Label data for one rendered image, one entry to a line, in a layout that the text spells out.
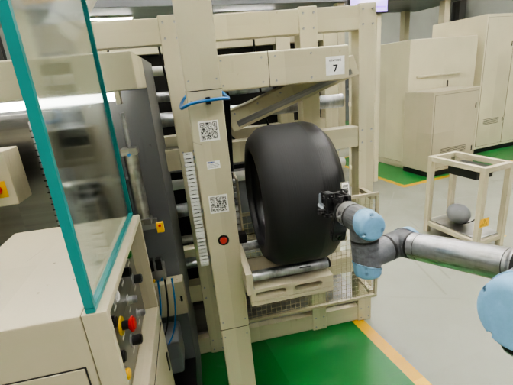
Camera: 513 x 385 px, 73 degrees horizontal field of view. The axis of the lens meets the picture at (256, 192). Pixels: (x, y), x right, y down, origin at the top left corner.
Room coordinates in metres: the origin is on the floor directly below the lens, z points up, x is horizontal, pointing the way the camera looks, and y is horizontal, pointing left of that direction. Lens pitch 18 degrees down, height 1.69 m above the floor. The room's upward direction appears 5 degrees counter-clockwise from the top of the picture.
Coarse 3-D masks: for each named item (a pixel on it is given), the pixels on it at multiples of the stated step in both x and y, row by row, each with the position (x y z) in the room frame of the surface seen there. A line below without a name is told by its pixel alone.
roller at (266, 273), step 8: (288, 264) 1.29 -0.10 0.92; (296, 264) 1.29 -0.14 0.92; (304, 264) 1.29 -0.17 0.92; (312, 264) 1.29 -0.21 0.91; (320, 264) 1.29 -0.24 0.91; (328, 264) 1.30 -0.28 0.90; (256, 272) 1.26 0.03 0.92; (264, 272) 1.26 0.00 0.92; (272, 272) 1.26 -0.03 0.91; (280, 272) 1.26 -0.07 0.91; (288, 272) 1.27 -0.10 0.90; (296, 272) 1.27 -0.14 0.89; (256, 280) 1.25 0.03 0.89
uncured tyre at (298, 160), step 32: (256, 128) 1.45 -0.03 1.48; (288, 128) 1.36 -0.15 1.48; (256, 160) 1.28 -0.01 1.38; (288, 160) 1.21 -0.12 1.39; (320, 160) 1.22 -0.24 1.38; (256, 192) 1.68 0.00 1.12; (288, 192) 1.15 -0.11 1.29; (320, 192) 1.16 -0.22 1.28; (256, 224) 1.53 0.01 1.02; (288, 224) 1.13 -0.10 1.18; (320, 224) 1.15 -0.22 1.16; (288, 256) 1.18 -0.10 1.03; (320, 256) 1.24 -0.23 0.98
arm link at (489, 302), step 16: (512, 272) 0.51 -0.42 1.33; (496, 288) 0.49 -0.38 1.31; (512, 288) 0.47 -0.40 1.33; (480, 304) 0.50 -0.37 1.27; (496, 304) 0.48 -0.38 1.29; (512, 304) 0.46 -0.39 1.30; (480, 320) 0.50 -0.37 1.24; (496, 320) 0.48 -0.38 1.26; (512, 320) 0.46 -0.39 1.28; (496, 336) 0.47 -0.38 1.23; (512, 336) 0.45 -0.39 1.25; (512, 352) 0.46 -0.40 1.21
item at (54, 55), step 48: (0, 0) 0.59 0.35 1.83; (48, 0) 0.80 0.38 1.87; (48, 48) 0.73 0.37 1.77; (96, 48) 1.13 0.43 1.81; (48, 96) 0.66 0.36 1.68; (96, 96) 1.02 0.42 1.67; (48, 144) 0.59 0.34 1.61; (96, 144) 0.90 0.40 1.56; (96, 192) 0.81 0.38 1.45; (96, 240) 0.72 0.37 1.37; (96, 288) 0.64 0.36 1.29
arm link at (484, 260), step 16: (400, 240) 0.85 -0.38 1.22; (416, 240) 0.81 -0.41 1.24; (432, 240) 0.78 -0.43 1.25; (448, 240) 0.75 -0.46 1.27; (464, 240) 0.74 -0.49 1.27; (400, 256) 0.85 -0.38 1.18; (416, 256) 0.80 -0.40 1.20; (432, 256) 0.76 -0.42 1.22; (448, 256) 0.72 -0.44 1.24; (464, 256) 0.69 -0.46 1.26; (480, 256) 0.66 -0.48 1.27; (496, 256) 0.64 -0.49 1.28; (512, 256) 0.61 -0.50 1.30; (464, 272) 0.70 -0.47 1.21; (480, 272) 0.66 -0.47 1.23; (496, 272) 0.63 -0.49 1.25
